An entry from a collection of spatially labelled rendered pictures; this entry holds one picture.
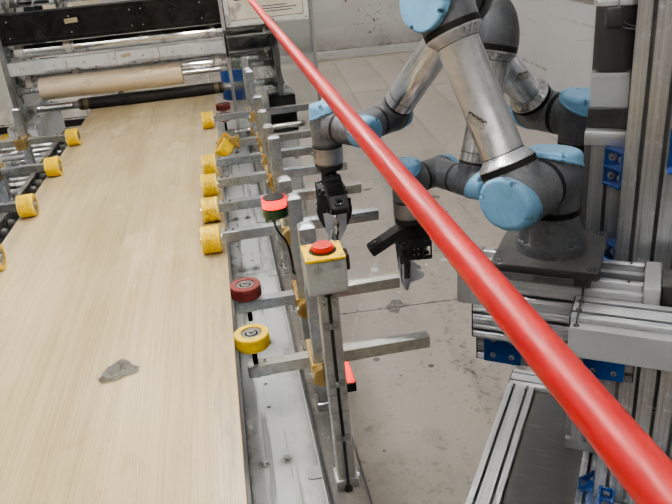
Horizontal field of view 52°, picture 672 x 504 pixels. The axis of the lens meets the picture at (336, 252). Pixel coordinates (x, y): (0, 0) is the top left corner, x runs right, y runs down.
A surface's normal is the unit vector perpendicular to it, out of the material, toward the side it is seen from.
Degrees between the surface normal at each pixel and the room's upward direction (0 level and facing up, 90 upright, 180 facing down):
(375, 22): 90
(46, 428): 0
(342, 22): 90
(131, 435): 0
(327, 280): 90
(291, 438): 0
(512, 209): 97
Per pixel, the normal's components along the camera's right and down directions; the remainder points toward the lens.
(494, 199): -0.63, 0.48
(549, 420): -0.09, -0.90
